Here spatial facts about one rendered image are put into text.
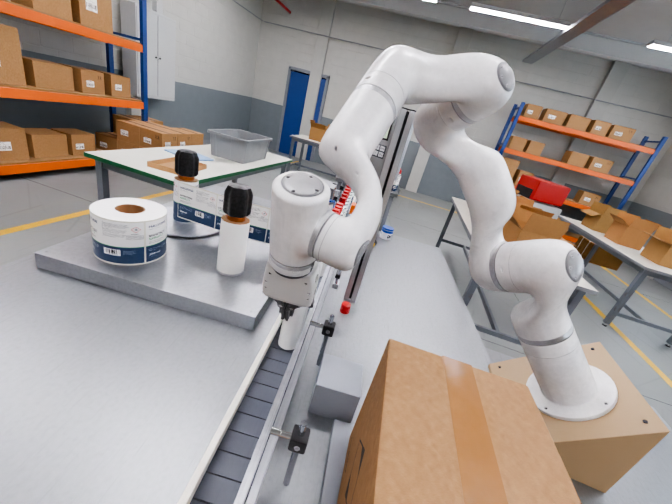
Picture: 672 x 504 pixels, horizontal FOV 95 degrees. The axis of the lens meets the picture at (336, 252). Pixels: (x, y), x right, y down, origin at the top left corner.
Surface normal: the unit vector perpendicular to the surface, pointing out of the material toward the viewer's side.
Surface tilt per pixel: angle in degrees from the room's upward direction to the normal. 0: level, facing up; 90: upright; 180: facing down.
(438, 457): 0
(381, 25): 90
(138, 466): 0
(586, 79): 90
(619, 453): 90
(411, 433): 0
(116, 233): 90
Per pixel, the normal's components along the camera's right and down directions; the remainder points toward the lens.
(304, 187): 0.18, -0.67
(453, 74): -0.24, -0.13
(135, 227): 0.55, 0.47
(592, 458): -0.30, 0.33
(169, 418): 0.24, -0.88
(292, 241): -0.33, 0.63
